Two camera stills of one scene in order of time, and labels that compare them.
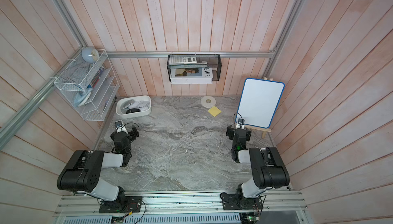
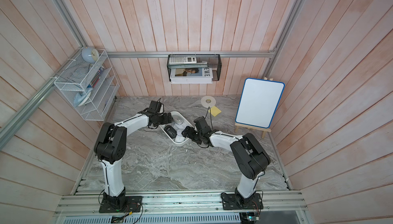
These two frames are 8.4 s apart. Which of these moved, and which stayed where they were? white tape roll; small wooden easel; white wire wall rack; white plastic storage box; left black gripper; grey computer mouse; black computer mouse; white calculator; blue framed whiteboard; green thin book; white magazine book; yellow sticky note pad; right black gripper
Moved: right black gripper; left black gripper; white plastic storage box; grey computer mouse; black computer mouse
Stayed: white wire wall rack; green thin book; white magazine book; white tape roll; blue framed whiteboard; white calculator; small wooden easel; yellow sticky note pad
